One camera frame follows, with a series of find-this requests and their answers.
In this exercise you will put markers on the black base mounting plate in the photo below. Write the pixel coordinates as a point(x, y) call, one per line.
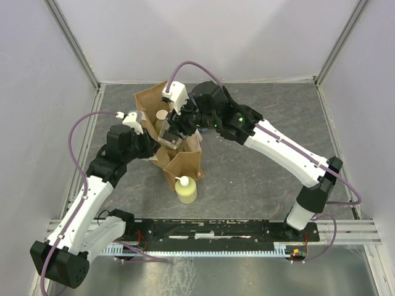
point(166, 235)

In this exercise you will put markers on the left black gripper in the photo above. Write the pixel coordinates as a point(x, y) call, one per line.
point(151, 145)

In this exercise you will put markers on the brown canvas bag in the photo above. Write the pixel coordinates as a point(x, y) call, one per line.
point(183, 161)

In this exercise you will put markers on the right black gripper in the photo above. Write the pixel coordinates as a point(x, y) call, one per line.
point(176, 121)

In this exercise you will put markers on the green bottle with pump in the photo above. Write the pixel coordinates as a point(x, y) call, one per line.
point(160, 118)

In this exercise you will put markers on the yellow bottle white cap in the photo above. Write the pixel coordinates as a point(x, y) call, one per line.
point(186, 189)

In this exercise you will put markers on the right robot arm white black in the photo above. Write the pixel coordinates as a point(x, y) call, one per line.
point(317, 174)

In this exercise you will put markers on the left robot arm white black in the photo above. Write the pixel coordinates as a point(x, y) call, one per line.
point(65, 256)

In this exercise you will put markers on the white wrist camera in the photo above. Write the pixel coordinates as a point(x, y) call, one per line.
point(133, 120)
point(176, 95)

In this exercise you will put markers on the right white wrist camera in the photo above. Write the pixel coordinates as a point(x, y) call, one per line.
point(176, 95)

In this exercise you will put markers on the clear bottle black label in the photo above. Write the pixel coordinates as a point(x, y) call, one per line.
point(171, 133)

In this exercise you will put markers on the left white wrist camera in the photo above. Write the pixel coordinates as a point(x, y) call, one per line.
point(133, 120)

